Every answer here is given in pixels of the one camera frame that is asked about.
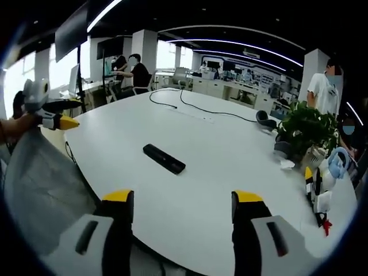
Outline green potted plant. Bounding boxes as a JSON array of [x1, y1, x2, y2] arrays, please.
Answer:
[[277, 100, 340, 169]]

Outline black cable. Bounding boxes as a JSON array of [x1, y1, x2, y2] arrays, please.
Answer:
[[149, 87, 258, 123]]

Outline black headphones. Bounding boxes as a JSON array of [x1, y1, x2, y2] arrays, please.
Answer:
[[255, 110, 277, 133]]

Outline crumpled white tissue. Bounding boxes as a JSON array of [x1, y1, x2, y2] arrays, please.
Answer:
[[279, 159, 296, 171]]

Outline grey pouch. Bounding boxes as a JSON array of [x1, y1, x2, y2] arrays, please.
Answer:
[[273, 140, 294, 159]]

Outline black monitor stand pole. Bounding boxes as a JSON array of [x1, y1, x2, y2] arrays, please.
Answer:
[[76, 45, 87, 114]]

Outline spare hand-held gripper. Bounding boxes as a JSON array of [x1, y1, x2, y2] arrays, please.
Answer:
[[304, 159, 334, 231]]

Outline white desktop monitor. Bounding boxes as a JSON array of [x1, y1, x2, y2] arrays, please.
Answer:
[[68, 63, 81, 98]]

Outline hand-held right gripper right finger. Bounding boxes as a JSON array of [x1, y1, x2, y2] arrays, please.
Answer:
[[231, 190, 323, 276]]

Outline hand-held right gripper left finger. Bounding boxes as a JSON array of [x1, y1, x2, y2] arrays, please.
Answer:
[[42, 189, 135, 276]]

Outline grey mesh office chair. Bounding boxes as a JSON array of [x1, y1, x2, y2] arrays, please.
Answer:
[[171, 67, 194, 90]]

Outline light blue strap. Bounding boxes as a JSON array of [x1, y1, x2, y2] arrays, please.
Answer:
[[327, 146, 351, 181]]

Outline black remote control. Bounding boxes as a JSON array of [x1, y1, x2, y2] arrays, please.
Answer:
[[143, 144, 186, 175]]

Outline black office chair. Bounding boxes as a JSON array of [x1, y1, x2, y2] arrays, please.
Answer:
[[120, 73, 153, 100]]

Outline hanging black monitor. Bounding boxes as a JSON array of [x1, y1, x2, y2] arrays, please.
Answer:
[[54, 8, 89, 63]]

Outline row of white cabinets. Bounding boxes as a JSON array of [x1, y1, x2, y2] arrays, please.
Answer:
[[155, 71, 288, 114]]

